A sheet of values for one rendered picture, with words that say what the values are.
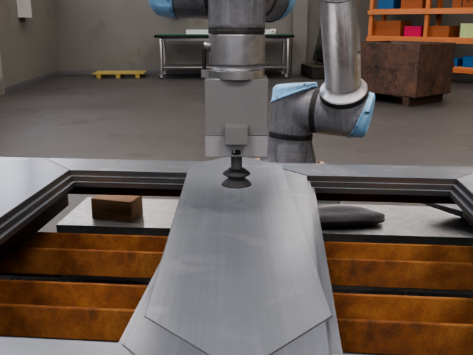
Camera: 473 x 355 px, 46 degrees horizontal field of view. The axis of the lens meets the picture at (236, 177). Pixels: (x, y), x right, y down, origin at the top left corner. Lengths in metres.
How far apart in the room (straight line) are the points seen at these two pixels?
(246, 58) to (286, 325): 0.35
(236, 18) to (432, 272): 0.54
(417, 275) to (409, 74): 6.89
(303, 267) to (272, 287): 0.06
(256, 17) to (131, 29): 11.67
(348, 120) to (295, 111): 0.14
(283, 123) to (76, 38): 11.31
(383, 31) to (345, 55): 10.63
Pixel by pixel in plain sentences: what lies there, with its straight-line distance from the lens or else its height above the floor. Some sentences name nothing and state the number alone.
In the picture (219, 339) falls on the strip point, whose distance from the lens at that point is 0.51.
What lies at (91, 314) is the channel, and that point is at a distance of 0.83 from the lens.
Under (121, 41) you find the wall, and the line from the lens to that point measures 12.42.
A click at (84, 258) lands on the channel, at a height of 0.71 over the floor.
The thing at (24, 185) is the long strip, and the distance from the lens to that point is 1.01.
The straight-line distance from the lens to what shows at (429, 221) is 1.32.
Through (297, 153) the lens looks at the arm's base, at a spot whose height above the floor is 0.79.
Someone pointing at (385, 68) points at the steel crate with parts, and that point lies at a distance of 8.03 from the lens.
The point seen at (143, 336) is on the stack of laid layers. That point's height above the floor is 0.84.
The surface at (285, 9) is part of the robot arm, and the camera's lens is 0.85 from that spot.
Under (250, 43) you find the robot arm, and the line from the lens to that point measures 0.72.
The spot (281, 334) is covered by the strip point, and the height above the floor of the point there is 0.84.
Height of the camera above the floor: 1.11
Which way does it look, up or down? 16 degrees down
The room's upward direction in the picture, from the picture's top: straight up
